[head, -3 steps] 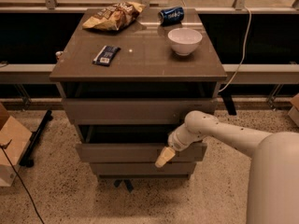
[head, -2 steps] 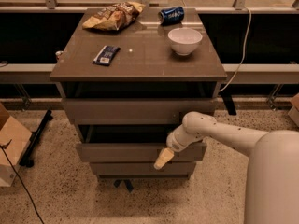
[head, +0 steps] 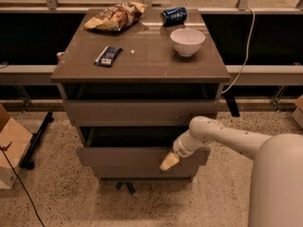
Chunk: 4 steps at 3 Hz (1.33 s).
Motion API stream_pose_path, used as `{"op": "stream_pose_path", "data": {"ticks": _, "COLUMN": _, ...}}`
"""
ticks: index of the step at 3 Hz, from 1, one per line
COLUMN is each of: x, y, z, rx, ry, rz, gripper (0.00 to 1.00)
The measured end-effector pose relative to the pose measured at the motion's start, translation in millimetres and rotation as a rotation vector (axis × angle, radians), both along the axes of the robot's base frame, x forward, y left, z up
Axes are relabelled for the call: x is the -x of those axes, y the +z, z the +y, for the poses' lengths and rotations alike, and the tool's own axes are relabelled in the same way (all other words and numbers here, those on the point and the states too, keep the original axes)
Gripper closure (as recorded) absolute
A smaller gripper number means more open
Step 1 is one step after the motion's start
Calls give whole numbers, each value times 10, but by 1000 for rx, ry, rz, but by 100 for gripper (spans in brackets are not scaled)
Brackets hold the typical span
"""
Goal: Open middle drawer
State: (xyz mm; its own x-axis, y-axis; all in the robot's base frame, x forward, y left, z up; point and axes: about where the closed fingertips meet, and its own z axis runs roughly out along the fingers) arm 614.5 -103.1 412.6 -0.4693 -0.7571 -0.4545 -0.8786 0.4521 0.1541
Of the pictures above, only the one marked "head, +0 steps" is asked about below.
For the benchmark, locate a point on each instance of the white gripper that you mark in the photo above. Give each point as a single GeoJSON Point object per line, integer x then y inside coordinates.
{"type": "Point", "coordinates": [181, 149]}

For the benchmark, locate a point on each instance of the grey drawer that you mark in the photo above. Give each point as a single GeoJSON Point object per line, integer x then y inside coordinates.
{"type": "Point", "coordinates": [126, 113]}
{"type": "Point", "coordinates": [136, 153]}

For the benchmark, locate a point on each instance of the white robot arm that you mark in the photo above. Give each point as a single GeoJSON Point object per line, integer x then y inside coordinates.
{"type": "Point", "coordinates": [276, 189]}

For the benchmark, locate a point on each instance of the grey drawer cabinet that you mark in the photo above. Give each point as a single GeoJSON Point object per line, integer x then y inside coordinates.
{"type": "Point", "coordinates": [153, 72]}

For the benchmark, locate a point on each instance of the grey top drawer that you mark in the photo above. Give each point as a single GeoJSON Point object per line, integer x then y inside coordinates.
{"type": "Point", "coordinates": [126, 113]}

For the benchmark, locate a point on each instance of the white bowl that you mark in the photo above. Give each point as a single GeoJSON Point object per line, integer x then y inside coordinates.
{"type": "Point", "coordinates": [187, 41]}

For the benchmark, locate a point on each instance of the blue snack bar wrapper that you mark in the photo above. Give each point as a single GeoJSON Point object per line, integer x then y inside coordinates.
{"type": "Point", "coordinates": [107, 57]}

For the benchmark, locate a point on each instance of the cardboard box right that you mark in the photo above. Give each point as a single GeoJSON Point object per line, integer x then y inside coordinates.
{"type": "Point", "coordinates": [298, 112]}

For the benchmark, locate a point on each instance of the cardboard box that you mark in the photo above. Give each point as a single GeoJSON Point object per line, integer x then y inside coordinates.
{"type": "Point", "coordinates": [15, 139]}
{"type": "Point", "coordinates": [298, 112]}

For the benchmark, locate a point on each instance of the blue soda can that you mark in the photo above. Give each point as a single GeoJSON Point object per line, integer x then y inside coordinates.
{"type": "Point", "coordinates": [175, 16]}

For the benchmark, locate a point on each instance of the black stand bar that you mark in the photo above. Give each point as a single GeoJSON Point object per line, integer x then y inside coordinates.
{"type": "Point", "coordinates": [27, 163]}

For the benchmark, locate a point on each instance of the chip bag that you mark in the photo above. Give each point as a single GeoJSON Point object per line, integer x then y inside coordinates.
{"type": "Point", "coordinates": [117, 17]}

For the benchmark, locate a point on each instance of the cardboard box left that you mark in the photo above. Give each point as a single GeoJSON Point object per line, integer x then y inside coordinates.
{"type": "Point", "coordinates": [15, 139]}

